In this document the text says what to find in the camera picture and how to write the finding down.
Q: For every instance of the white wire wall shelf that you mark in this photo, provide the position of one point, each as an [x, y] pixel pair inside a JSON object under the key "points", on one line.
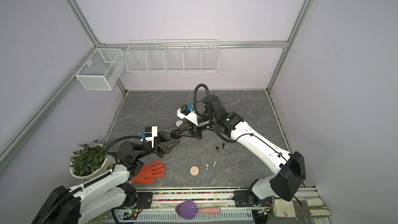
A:
{"points": [[173, 56]]}

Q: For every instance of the black round charging case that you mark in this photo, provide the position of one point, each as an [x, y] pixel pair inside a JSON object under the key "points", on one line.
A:
{"points": [[175, 135]]}

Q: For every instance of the white earbud charging case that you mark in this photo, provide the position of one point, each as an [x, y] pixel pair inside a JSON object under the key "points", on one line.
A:
{"points": [[179, 123]]}

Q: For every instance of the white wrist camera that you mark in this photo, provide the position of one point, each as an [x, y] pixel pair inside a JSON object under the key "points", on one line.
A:
{"points": [[150, 133], [187, 112]]}

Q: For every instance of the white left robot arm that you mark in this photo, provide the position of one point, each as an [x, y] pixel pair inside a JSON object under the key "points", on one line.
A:
{"points": [[111, 189]]}

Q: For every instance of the pink round charging case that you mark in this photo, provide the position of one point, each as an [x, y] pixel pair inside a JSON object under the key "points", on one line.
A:
{"points": [[194, 170]]}

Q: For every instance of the white mesh box basket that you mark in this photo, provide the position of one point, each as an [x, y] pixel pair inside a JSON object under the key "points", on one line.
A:
{"points": [[102, 69]]}

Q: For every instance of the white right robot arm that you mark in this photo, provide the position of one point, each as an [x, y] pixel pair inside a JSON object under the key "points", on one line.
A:
{"points": [[288, 168]]}

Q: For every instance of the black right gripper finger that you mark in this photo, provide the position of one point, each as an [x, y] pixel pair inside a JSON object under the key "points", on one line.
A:
{"points": [[188, 136], [183, 127]]}

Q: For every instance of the potted green plant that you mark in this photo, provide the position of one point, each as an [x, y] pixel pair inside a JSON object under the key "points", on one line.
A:
{"points": [[90, 161]]}

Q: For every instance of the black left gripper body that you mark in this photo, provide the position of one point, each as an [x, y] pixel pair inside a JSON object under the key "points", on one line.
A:
{"points": [[157, 151]]}

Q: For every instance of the white vented rail base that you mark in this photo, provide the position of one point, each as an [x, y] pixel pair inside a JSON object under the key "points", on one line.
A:
{"points": [[172, 217]]}

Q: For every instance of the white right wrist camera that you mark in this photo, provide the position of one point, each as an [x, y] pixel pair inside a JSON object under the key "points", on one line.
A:
{"points": [[187, 112]]}

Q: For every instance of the purple pink brush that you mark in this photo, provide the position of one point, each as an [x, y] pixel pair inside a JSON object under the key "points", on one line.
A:
{"points": [[188, 210]]}

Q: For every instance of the red rubber glove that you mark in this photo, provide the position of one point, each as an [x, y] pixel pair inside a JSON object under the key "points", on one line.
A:
{"points": [[149, 173]]}

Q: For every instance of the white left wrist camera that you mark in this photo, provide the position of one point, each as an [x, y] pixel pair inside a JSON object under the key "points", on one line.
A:
{"points": [[150, 133]]}

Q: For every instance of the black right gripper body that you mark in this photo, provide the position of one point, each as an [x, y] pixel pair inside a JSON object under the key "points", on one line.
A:
{"points": [[203, 126]]}

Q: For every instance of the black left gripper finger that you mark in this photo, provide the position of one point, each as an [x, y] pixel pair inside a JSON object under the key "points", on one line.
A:
{"points": [[165, 137], [167, 147]]}

